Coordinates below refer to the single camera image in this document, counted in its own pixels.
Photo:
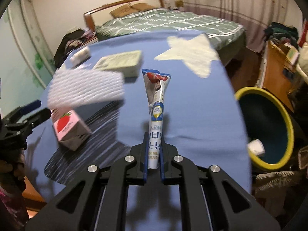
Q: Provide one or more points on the left brown pillow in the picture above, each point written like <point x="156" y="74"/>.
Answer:
<point x="122" y="11"/>

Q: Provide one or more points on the cream puffer jacket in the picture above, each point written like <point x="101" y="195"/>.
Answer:
<point x="302" y="64"/>

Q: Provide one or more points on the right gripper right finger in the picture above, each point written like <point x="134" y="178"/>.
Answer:
<point x="162" y="175"/>

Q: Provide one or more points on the small white pill bottle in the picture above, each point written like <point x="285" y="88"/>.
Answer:
<point x="80" y="56"/>

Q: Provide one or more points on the sliding wardrobe door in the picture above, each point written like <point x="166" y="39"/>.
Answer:
<point x="27" y="64"/>

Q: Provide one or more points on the right brown pillow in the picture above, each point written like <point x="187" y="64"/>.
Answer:
<point x="142" y="7"/>

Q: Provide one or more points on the pink white curtain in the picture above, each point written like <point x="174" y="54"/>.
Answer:
<point x="254" y="15"/>

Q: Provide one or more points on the blue star tablecloth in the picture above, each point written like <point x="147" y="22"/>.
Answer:
<point x="201" y="118"/>

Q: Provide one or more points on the white nightstand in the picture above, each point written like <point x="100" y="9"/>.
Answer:
<point x="88" y="40"/>

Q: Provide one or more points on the white foam net sleeve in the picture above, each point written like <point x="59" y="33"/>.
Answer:
<point x="77" y="87"/>

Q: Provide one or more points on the tissue box on far nightstand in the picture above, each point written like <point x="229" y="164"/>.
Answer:
<point x="179" y="3"/>

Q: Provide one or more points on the brown pillow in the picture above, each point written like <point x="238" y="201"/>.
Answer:
<point x="122" y="11"/>
<point x="142" y="7"/>

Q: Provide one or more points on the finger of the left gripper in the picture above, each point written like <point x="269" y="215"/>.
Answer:
<point x="38" y="118"/>
<point x="24" y="110"/>

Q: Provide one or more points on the wooden desk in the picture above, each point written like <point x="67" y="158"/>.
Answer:
<point x="272" y="77"/>

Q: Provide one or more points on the pink strawberry milk carton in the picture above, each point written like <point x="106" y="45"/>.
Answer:
<point x="71" y="131"/>

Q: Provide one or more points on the bed with green quilt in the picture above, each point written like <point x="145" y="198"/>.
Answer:
<point x="227" y="37"/>

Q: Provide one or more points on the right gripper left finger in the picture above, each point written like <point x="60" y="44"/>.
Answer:
<point x="146" y="144"/>

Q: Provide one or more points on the clothes heap on desk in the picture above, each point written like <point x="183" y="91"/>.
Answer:
<point x="279" y="31"/>

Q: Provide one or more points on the white green medicine box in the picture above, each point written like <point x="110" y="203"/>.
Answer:
<point x="128" y="63"/>

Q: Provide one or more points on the white yogurt cup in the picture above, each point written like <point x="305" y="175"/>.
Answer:
<point x="256" y="147"/>

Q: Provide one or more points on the yellow rim trash bin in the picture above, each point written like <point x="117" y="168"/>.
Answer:
<point x="267" y="121"/>

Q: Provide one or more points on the wooden headboard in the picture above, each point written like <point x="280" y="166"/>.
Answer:
<point x="100" y="15"/>

